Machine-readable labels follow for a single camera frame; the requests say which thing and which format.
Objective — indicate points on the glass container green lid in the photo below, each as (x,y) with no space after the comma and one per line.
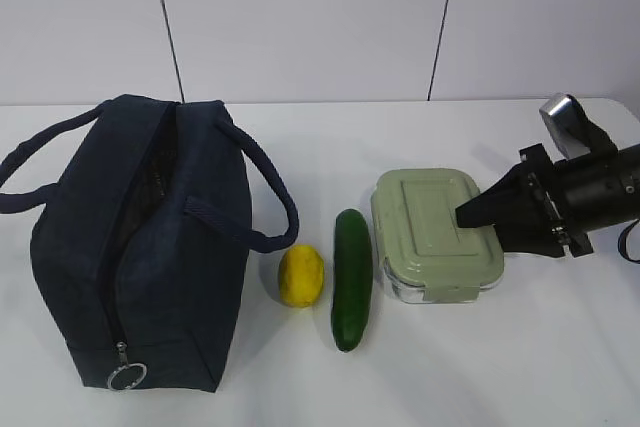
(426,258)

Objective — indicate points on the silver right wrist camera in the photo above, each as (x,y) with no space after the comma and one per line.
(572,132)

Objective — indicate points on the green cucumber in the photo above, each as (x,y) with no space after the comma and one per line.
(353,279)

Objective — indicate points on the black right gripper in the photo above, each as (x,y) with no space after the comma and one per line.
(529,210)

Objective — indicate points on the yellow lemon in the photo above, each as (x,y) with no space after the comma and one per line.
(301,276)

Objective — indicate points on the navy blue lunch bag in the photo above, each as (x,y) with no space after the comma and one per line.
(142,244)

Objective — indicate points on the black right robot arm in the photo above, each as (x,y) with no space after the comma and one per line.
(603,190)

